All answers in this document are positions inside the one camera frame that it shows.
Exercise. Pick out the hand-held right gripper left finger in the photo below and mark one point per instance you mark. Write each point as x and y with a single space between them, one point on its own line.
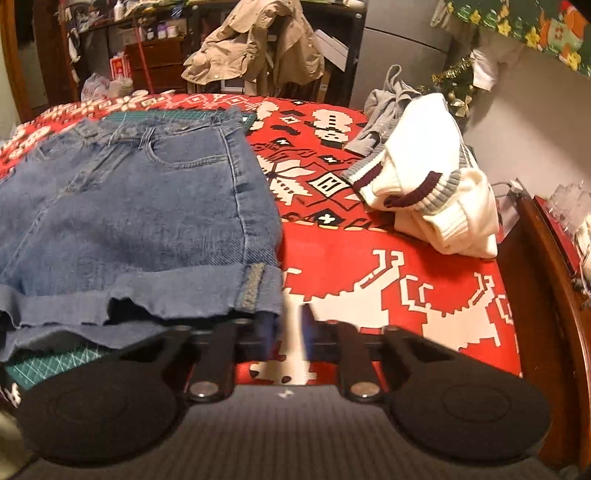
272 339

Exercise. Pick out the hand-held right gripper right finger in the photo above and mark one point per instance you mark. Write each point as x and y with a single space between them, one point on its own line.
308 339

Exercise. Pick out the blue denim shorts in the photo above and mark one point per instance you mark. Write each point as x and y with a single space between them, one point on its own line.
138 221

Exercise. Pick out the red patterned blanket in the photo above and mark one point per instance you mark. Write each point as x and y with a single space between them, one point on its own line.
378 286

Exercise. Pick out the green cutting mat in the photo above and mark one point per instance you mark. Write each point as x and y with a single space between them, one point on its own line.
60 362

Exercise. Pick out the white knit sweater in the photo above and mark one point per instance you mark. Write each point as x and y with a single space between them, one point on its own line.
425 152

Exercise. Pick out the grey knit garment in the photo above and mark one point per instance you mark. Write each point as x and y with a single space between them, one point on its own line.
383 106

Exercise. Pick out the wooden bedside cabinet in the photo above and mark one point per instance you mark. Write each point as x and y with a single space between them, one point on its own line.
554 323

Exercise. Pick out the pale wooden chair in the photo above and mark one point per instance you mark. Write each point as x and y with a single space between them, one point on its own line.
235 86

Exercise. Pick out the small Christmas tree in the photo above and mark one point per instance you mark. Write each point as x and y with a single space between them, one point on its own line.
455 87

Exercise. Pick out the white flat box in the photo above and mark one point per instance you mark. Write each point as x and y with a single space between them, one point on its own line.
332 48

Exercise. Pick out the clear glass cup set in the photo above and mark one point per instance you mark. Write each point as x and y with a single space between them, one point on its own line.
568 203

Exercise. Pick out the wooden drawer cabinet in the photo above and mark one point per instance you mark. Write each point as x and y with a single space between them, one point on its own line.
159 64

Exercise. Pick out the beige jacket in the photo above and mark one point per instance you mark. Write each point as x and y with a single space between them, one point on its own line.
258 41

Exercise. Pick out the grey refrigerator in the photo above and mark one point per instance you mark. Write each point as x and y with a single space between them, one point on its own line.
401 55

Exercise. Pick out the white printed plastic bag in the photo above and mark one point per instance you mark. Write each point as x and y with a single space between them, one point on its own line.
97 87

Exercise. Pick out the red carton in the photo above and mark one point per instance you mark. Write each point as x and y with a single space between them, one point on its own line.
120 68

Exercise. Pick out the black desk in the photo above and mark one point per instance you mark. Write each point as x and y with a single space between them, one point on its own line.
194 14

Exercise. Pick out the white hanging garment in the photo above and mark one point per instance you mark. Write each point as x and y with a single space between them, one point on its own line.
494 60

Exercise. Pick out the white wall charger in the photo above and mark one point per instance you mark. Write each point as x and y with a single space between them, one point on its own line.
516 189

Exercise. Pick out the green Christmas wall cloth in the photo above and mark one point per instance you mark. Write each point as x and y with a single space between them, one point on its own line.
531 23

